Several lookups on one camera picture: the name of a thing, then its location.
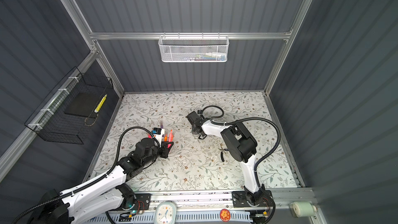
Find pink highlighter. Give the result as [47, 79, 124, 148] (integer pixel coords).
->
[168, 130, 173, 148]

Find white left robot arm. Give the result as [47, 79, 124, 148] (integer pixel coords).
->
[28, 138, 174, 224]

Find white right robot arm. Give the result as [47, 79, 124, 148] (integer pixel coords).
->
[186, 112, 260, 194]

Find black pliers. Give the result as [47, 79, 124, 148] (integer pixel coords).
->
[220, 148, 229, 162]

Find white analog clock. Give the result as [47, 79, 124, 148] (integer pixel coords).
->
[153, 201, 177, 224]

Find yellow highlighter in basket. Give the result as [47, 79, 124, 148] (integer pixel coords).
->
[94, 94, 107, 114]

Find black pad in basket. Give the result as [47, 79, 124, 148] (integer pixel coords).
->
[64, 93, 100, 118]

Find red round sticker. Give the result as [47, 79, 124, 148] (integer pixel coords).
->
[219, 208, 231, 222]

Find white tape roll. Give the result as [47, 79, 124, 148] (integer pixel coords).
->
[290, 202, 317, 218]

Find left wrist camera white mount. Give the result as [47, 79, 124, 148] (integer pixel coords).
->
[152, 128, 165, 146]

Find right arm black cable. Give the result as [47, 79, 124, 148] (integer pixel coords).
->
[200, 105, 282, 187]

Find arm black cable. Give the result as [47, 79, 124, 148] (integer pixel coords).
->
[10, 126, 161, 224]
[200, 105, 282, 187]

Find white wire basket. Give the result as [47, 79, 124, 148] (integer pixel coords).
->
[158, 36, 230, 63]

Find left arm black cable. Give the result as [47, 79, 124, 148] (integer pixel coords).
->
[10, 126, 161, 224]

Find black wire basket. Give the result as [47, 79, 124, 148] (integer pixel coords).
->
[25, 69, 113, 145]

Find aluminium enclosure frame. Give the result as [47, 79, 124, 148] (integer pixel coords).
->
[0, 0, 325, 187]

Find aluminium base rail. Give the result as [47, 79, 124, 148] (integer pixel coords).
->
[109, 188, 324, 224]

